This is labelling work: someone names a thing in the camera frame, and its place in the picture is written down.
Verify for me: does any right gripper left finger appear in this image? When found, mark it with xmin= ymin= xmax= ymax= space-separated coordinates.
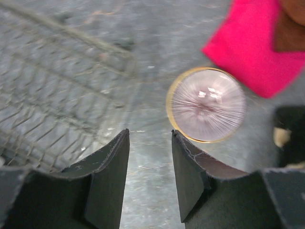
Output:
xmin=64 ymin=129 xmax=130 ymax=229

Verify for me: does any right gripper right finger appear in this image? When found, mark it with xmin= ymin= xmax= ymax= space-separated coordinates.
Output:
xmin=172 ymin=130 xmax=262 ymax=229

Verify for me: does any purple striped bowl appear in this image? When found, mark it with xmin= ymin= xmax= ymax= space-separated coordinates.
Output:
xmin=169 ymin=69 xmax=246 ymax=142

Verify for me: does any grey wire dish rack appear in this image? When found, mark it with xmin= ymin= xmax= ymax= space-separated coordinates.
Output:
xmin=0 ymin=0 xmax=136 ymax=172

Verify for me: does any black flower blanket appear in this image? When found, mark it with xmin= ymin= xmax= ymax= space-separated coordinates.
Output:
xmin=273 ymin=105 xmax=305 ymax=169

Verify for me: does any pink cloth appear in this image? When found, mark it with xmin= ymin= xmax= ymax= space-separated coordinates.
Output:
xmin=202 ymin=0 xmax=305 ymax=98

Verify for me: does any brown cloth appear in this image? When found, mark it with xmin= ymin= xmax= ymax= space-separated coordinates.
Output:
xmin=274 ymin=0 xmax=305 ymax=52

